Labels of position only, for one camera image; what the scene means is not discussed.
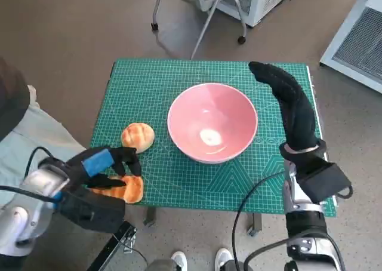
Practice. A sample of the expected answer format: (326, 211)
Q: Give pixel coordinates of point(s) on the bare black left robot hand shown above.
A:
(95, 163)

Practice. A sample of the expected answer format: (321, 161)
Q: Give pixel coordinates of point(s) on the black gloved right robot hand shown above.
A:
(295, 112)

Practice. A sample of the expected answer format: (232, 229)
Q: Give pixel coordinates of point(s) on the rectangular toy bread loaf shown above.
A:
(132, 190)

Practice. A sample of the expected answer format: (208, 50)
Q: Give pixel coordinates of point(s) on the round toy bread roll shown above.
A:
(137, 136)

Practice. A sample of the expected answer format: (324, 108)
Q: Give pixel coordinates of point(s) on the pink bowl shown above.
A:
(209, 115)

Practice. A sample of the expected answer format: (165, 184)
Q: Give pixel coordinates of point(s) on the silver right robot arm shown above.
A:
(304, 220)

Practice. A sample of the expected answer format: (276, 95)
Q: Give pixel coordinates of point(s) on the person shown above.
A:
(35, 133)

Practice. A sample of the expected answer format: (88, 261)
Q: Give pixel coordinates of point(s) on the metal table leg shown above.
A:
(256, 223)
(149, 216)

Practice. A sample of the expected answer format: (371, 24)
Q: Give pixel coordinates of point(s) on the black metal stand bar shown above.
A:
(110, 247)

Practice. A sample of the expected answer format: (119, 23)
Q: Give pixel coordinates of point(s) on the person's foot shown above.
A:
(179, 260)
(224, 259)
(33, 96)

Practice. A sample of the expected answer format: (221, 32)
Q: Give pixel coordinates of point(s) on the green cutting mat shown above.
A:
(149, 89)

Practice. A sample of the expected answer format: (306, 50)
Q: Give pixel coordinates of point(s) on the grey-white cabinet with mesh panel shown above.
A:
(358, 44)

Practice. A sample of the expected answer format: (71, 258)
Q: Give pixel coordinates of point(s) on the white cabinet with mesh panel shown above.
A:
(268, 2)

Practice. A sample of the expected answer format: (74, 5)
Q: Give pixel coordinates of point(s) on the grey metal pole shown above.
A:
(209, 21)

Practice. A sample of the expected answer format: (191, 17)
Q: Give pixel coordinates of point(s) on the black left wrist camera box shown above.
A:
(92, 212)

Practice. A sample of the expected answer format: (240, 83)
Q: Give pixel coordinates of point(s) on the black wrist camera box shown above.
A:
(92, 212)
(325, 183)

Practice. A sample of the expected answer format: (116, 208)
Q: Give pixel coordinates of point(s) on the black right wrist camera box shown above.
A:
(325, 183)

